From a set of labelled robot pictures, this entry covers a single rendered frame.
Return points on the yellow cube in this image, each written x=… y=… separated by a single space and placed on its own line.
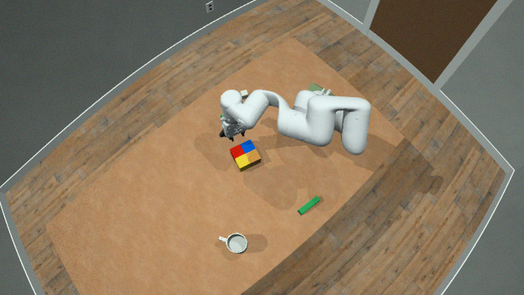
x=243 y=162

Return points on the grey mug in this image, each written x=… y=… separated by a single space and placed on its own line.
x=236 y=243

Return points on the blue cube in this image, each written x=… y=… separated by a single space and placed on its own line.
x=247 y=146

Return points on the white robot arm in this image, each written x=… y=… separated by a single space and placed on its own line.
x=316 y=126

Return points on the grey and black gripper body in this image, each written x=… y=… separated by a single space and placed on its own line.
x=231 y=130

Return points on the red cube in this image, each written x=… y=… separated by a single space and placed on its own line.
x=237 y=151

